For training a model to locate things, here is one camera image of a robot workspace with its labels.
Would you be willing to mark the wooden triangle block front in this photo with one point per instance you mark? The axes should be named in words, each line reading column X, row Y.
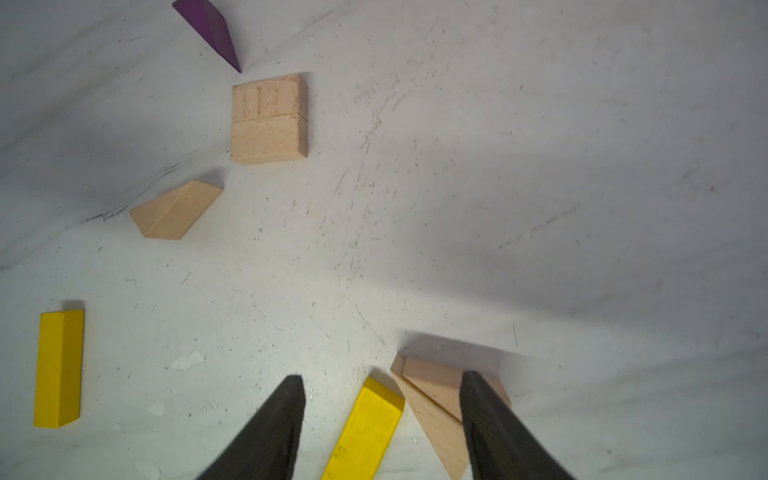
column 444, row 431

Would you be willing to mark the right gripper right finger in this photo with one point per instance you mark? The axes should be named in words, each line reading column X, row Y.
column 498, row 443

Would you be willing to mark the wooden triangle block back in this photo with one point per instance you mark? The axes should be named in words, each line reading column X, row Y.
column 441, row 383

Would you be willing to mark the yellow rectangular block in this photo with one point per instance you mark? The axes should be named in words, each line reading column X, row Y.
column 59, row 369
column 367, row 433

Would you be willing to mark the purple triangular block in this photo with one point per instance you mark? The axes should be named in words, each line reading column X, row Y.
column 211, row 25

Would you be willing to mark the yellow rectangular block left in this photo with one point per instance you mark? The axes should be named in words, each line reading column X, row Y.
column 59, row 369

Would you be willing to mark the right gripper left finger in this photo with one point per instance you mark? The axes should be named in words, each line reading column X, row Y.
column 267, row 447

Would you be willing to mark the yellow rectangular block right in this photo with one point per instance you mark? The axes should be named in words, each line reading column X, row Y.
column 367, row 433

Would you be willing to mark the wooden triangle block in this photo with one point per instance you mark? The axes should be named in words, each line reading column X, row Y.
column 444, row 431
column 171, row 215
column 441, row 383

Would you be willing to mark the wooden rectangular block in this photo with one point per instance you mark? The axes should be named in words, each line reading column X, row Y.
column 269, row 140
column 270, row 97

